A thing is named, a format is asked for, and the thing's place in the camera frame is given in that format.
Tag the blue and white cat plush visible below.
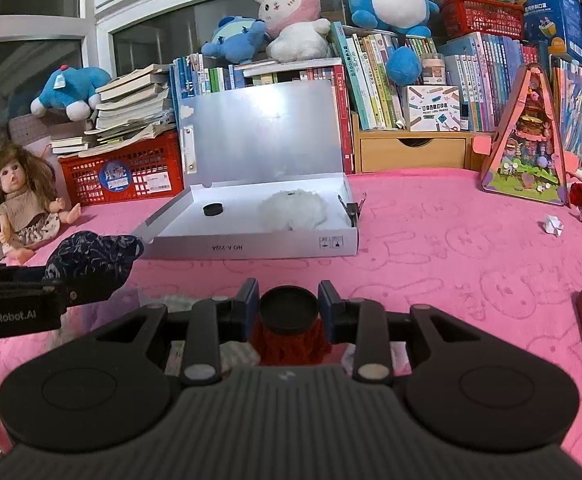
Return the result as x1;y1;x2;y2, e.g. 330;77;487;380
30;67;112;122

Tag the pink rabbit plush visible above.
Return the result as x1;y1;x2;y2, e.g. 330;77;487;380
249;0;333;61

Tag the whitish cloth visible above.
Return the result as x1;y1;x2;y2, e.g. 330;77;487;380
341;341;414;377

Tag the wooden drawer organiser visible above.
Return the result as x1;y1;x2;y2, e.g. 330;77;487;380
351;110;482;175

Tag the row of colourful books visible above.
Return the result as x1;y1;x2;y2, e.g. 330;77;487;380
171;22;582;173

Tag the pink triangular dollhouse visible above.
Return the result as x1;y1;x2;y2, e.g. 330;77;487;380
472;62;579;208

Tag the blue cardboard carton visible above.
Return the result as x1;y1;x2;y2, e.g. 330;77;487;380
521;0;582;63

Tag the white window frame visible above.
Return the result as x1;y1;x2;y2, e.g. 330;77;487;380
0;0;352;126

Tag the white pencil-print box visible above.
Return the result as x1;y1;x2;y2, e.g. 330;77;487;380
402;85;464;133

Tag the small white container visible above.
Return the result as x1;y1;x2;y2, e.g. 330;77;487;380
421;55;446;86

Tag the stack of worn books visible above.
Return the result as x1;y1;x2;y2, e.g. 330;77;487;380
48;63;177;158

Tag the black binder clip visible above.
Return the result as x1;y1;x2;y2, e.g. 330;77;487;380
337;194;363;228

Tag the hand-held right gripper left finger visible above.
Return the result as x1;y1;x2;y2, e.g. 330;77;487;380
88;277;261;387

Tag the white fluffy ball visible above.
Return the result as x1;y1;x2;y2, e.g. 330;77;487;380
257;189;328;231

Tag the red plastic basket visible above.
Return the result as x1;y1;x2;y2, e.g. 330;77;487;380
441;0;526;41

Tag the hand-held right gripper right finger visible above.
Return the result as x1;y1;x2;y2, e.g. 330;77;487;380
317;280;476;387

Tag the white perforated board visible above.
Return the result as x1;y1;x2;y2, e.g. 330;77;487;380
8;112;67;147

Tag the red plastic crate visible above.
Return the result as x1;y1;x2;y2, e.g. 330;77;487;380
58;130;188;207

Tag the brown-haired doll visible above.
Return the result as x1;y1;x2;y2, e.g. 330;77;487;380
0;142;82;266

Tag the red knitted item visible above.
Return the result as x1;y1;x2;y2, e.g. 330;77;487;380
251;310;333;367

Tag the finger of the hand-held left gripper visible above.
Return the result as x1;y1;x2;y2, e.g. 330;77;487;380
54;272;127;307

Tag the pink printed blanket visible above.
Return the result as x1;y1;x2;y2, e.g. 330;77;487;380
0;167;582;476

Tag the small blue plush toy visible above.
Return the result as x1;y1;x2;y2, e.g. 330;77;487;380
201;16;271;65

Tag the dark blue floral pouch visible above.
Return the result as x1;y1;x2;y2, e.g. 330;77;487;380
42;230;144;293

